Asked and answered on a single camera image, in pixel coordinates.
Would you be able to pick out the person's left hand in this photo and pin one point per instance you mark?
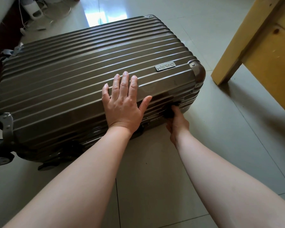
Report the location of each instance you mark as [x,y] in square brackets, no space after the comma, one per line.
[123,109]

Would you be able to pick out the person's right hand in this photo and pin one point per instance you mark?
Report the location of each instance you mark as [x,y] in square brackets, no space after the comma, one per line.
[179,128]

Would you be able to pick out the gold hard-shell suitcase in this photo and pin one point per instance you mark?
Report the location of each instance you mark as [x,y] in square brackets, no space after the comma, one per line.
[85,80]

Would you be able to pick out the person's left forearm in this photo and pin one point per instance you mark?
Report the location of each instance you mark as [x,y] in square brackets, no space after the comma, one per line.
[73,182]

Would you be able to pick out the person's right forearm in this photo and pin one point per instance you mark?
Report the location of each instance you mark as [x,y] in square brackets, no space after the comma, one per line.
[228,187]

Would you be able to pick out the yellow wooden furniture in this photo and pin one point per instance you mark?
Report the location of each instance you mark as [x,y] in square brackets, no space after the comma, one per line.
[263,45]

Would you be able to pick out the small white jar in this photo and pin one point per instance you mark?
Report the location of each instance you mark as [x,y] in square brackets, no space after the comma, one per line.
[34,8]

